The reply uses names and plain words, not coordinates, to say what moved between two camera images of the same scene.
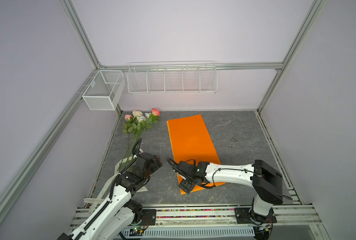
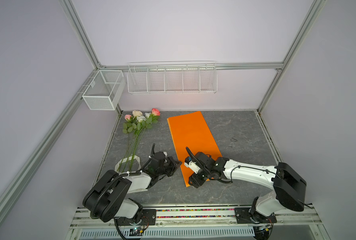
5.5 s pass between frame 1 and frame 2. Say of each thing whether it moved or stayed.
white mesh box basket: stayed
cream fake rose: stayed
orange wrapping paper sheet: stayed
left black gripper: moved
